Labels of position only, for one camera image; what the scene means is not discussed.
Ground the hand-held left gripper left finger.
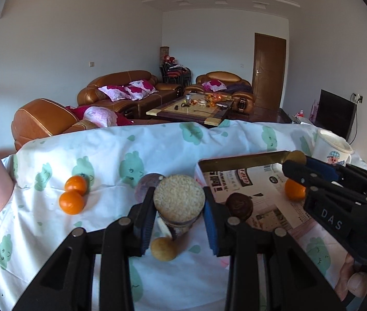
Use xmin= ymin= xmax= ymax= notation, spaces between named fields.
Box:
xmin=11 ymin=197 xmax=158 ymax=311

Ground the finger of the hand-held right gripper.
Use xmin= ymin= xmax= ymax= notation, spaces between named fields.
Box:
xmin=305 ymin=156 xmax=367 ymax=195
xmin=281 ymin=151 xmax=349 ymax=208

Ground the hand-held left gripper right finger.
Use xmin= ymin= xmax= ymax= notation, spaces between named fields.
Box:
xmin=203 ymin=186 xmax=347 ymax=311

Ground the orange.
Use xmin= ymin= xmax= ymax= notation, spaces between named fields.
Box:
xmin=284 ymin=179 xmax=307 ymax=201
xmin=59 ymin=190 xmax=85 ymax=215
xmin=64 ymin=175 xmax=88 ymax=196

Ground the small yellow round fruit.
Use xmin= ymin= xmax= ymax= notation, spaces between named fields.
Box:
xmin=150 ymin=236 xmax=177 ymax=262

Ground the round crumbly sandwich cake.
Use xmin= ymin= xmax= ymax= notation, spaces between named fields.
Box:
xmin=153 ymin=174 xmax=206 ymax=238

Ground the purple passion fruit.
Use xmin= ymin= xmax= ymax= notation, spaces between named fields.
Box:
xmin=134 ymin=173 xmax=166 ymax=205

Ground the pink tin box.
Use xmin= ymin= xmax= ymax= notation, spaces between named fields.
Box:
xmin=195 ymin=150 xmax=316 ymax=234

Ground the person's right hand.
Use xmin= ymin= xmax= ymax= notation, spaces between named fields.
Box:
xmin=334 ymin=251 xmax=367 ymax=302

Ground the white cartoon cup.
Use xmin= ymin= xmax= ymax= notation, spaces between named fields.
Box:
xmin=313 ymin=129 xmax=355 ymax=167

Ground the chocolate pastry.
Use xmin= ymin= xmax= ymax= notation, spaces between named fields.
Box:
xmin=225 ymin=193 xmax=254 ymax=222

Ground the printed paper box lining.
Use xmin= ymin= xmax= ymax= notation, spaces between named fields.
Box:
xmin=203 ymin=164 xmax=313 ymax=230

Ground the black television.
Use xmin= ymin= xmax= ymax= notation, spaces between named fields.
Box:
xmin=314 ymin=89 xmax=357 ymax=143

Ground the white green printed tablecloth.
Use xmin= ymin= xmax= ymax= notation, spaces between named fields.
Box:
xmin=0 ymin=121 xmax=367 ymax=311

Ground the purple blanket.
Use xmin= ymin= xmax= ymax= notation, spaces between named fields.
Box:
xmin=225 ymin=83 xmax=253 ymax=94

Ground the brown wooden door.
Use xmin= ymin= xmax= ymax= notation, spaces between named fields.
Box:
xmin=251 ymin=32 xmax=287 ymax=111

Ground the pile of small oranges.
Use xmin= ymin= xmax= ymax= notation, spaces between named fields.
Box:
xmin=204 ymin=93 xmax=232 ymax=107

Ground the pink floral cushion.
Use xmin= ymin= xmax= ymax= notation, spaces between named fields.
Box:
xmin=97 ymin=85 xmax=132 ymax=102
xmin=132 ymin=79 xmax=158 ymax=94
xmin=125 ymin=83 xmax=152 ymax=101
xmin=202 ymin=79 xmax=227 ymax=93

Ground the wooden coffee table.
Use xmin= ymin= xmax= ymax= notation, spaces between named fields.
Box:
xmin=146 ymin=95 xmax=235 ymax=128

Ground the brown leather armchair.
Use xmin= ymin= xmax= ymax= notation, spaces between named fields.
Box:
xmin=183 ymin=71 xmax=255 ymax=112
xmin=11 ymin=98 xmax=132 ymax=151

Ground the pale pink cushion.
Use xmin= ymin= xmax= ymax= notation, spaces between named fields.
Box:
xmin=83 ymin=106 xmax=119 ymax=128

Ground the magenta blanket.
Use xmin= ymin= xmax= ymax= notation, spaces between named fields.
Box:
xmin=65 ymin=105 xmax=90 ymax=122

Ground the brown leather sofa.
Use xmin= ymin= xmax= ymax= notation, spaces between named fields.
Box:
xmin=77 ymin=70 xmax=184 ymax=117

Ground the stack of dark chairs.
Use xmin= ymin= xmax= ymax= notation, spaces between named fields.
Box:
xmin=160 ymin=61 xmax=192 ymax=86

